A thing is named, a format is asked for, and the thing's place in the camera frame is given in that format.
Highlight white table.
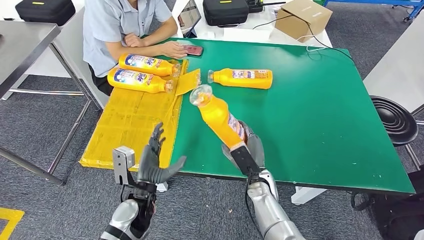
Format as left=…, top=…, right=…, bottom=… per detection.
left=162, top=0, right=333, bottom=49

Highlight black bag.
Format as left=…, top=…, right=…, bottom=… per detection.
left=369, top=165, right=424, bottom=240

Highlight blue metal frame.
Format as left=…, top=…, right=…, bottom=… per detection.
left=322, top=0, right=424, bottom=22

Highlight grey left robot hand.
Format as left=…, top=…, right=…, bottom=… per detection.
left=136, top=122, right=187, bottom=186

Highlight person's left hand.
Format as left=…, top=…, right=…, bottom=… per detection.
left=123, top=32, right=147, bottom=48

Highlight pale grey bench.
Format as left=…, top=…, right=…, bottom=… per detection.
left=52, top=6, right=110, bottom=110

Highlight smartphone with red screen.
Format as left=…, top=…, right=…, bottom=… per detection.
left=180, top=43, right=204, bottom=57

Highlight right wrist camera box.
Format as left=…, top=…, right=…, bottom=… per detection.
left=230, top=145, right=263, bottom=178

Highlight black carrying case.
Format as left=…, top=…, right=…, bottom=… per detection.
left=202, top=0, right=250, bottom=27
left=15, top=0, right=76, bottom=27

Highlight black round stool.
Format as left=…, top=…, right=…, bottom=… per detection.
left=369, top=95, right=422, bottom=170

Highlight yellow taped cardboard sheet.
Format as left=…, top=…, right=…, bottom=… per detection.
left=78, top=59, right=202, bottom=172

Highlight tablet on stand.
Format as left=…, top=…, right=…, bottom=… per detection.
left=177, top=0, right=202, bottom=39

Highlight orange detergent bottle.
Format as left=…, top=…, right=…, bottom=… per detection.
left=118, top=53, right=182, bottom=78
left=189, top=84, right=248, bottom=151
left=207, top=68, right=274, bottom=90
left=106, top=67, right=175, bottom=95

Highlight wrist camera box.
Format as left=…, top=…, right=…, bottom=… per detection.
left=112, top=146, right=137, bottom=186
left=230, top=145, right=263, bottom=178

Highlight brown cardboard box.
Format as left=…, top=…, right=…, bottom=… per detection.
left=274, top=0, right=333, bottom=43

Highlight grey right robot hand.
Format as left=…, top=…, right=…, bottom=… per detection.
left=238, top=120, right=266, bottom=171

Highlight white cable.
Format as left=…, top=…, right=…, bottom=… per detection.
left=296, top=33, right=327, bottom=53

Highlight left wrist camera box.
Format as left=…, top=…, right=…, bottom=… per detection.
left=112, top=146, right=137, bottom=186

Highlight black cable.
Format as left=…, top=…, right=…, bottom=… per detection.
left=252, top=14, right=356, bottom=65

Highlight yellow floor tape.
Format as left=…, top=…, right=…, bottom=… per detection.
left=0, top=207, right=26, bottom=240

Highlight pale grey table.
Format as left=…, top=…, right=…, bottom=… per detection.
left=362, top=9, right=424, bottom=115

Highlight person's right hand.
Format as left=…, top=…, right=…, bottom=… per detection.
left=158, top=40, right=188, bottom=61

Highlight grey metal table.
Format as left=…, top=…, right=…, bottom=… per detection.
left=0, top=21, right=104, bottom=186

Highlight green table mat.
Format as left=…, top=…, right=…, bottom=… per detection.
left=142, top=37, right=417, bottom=195

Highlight person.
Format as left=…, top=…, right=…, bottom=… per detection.
left=82, top=0, right=188, bottom=97

